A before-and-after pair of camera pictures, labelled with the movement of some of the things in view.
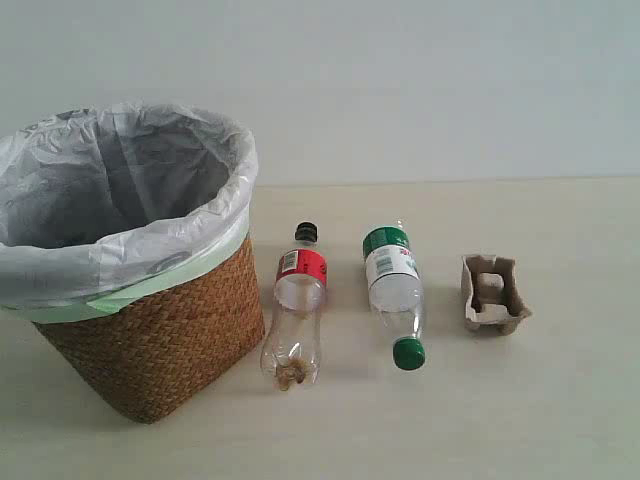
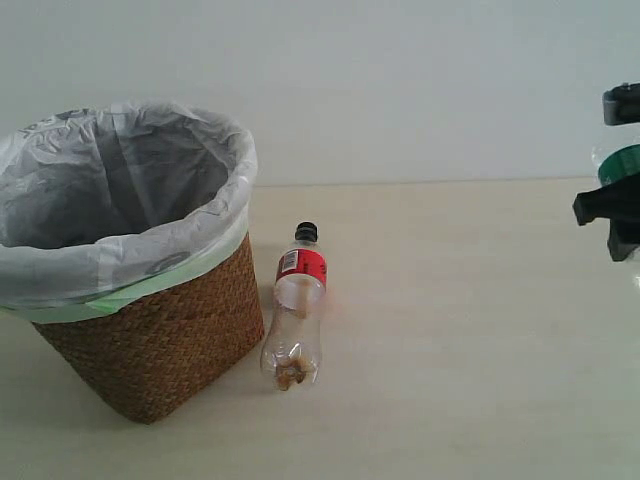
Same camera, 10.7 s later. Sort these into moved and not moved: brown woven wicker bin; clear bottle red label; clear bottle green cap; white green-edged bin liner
Moved: clear bottle green cap
Not moved: brown woven wicker bin; clear bottle red label; white green-edged bin liner
